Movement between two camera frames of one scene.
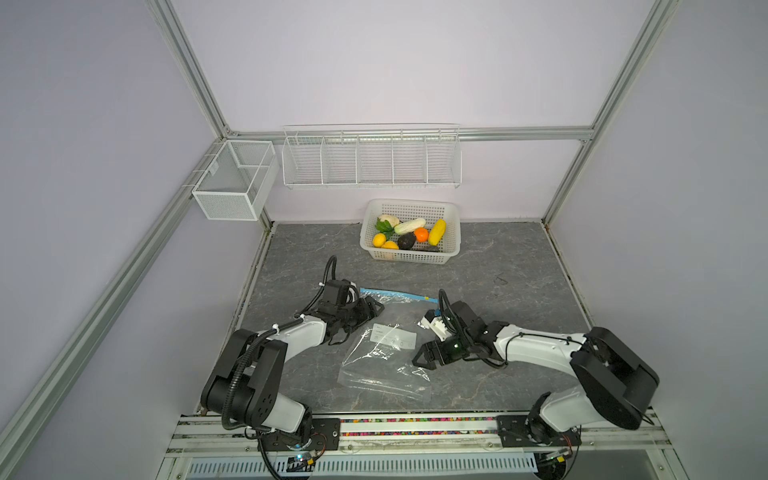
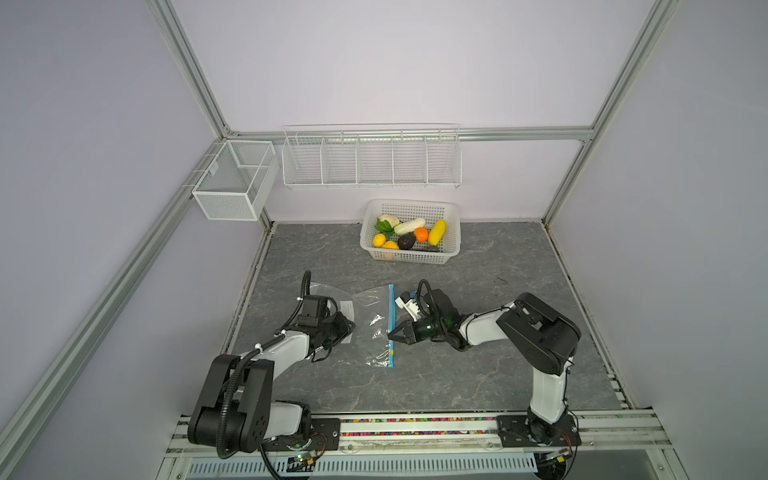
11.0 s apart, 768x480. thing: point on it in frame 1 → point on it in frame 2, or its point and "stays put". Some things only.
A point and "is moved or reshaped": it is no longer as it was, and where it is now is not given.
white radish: (408, 227) stays put
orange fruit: (421, 234) stays put
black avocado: (406, 240) stays put
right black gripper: (427, 349) → (408, 330)
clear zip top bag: (378, 352) is moved or reshaped
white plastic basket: (428, 210) stays put
